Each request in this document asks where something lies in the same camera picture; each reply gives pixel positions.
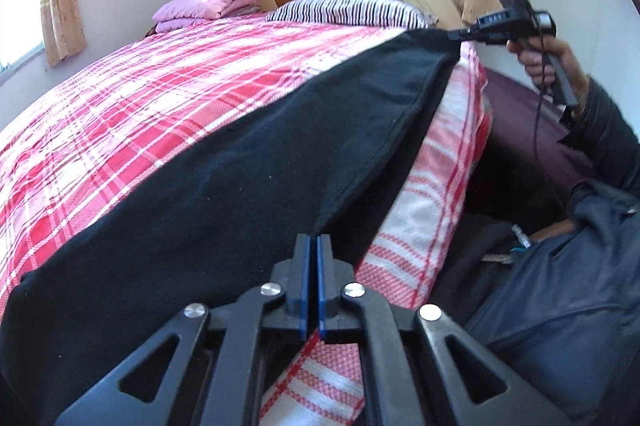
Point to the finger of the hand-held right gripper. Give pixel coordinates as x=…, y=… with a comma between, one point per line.
x=462, y=34

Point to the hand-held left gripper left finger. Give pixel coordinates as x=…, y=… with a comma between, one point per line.
x=303, y=291

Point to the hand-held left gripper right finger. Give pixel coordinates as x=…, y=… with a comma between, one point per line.
x=322, y=291

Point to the black pants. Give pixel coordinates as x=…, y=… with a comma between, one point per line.
x=250, y=146

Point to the person's right forearm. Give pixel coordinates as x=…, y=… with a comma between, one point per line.
x=610, y=131

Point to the person's right hand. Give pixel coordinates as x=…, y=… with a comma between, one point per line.
x=570, y=63

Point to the dark purple chair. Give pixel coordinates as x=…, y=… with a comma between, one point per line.
x=520, y=121

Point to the striped pillow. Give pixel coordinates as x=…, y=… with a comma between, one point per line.
x=350, y=8

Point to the dark cloth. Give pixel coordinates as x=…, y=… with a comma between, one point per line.
x=475, y=256

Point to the person's dark blue jacket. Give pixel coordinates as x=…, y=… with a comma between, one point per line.
x=550, y=306

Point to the red plaid bedspread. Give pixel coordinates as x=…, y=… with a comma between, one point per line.
x=125, y=96

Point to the pink folded blanket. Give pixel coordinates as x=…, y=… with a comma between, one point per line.
x=200, y=3

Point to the bright window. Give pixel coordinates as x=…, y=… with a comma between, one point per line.
x=22, y=6

